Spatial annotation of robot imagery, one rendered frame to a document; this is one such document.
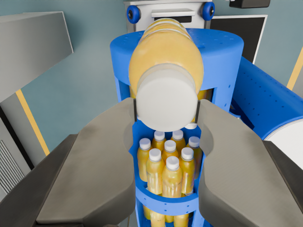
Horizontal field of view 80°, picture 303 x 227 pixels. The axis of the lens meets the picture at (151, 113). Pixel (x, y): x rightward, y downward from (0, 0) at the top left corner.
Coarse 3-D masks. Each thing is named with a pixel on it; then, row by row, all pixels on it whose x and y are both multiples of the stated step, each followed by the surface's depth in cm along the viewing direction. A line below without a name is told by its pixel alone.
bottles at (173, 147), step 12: (132, 96) 51; (156, 132) 67; (180, 132) 67; (144, 144) 62; (156, 144) 67; (168, 144) 62; (180, 144) 67; (192, 144) 62; (144, 156) 63; (168, 156) 62; (144, 168) 66; (144, 180) 70; (192, 192) 78; (144, 216) 87; (168, 216) 81
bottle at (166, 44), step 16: (144, 32) 21; (160, 32) 15; (176, 32) 15; (144, 48) 14; (160, 48) 13; (176, 48) 13; (192, 48) 14; (144, 64) 13; (160, 64) 12; (176, 64) 12; (192, 64) 13; (192, 80) 12
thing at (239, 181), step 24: (216, 120) 9; (216, 144) 8; (240, 144) 8; (216, 168) 6; (240, 168) 6; (264, 168) 6; (216, 192) 6; (240, 192) 6; (264, 192) 6; (288, 192) 6; (216, 216) 6; (240, 216) 5; (264, 216) 5; (288, 216) 5
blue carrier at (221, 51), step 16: (192, 32) 44; (208, 32) 43; (224, 32) 42; (112, 48) 36; (128, 48) 33; (208, 48) 31; (224, 48) 31; (240, 48) 33; (128, 64) 33; (208, 64) 30; (224, 64) 31; (128, 80) 35; (208, 80) 32; (224, 80) 33; (128, 96) 54; (224, 96) 36; (144, 128) 67; (144, 192) 53; (160, 208) 53; (176, 208) 52; (192, 208) 53; (144, 224) 89; (192, 224) 61
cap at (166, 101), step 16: (144, 80) 11; (160, 80) 10; (176, 80) 10; (144, 96) 11; (160, 96) 11; (176, 96) 11; (192, 96) 11; (144, 112) 11; (160, 112) 11; (176, 112) 11; (192, 112) 11; (160, 128) 12; (176, 128) 12
